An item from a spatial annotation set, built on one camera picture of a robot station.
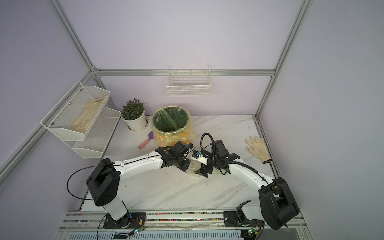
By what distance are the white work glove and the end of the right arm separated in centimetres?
40

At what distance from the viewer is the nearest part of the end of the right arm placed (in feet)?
2.05

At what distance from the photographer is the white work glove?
0.98 m

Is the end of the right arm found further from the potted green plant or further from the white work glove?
the potted green plant

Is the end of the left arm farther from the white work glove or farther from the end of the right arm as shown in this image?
the white work glove

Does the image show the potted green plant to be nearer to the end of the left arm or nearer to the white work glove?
the end of the left arm

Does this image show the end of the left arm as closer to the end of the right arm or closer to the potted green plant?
the end of the right arm
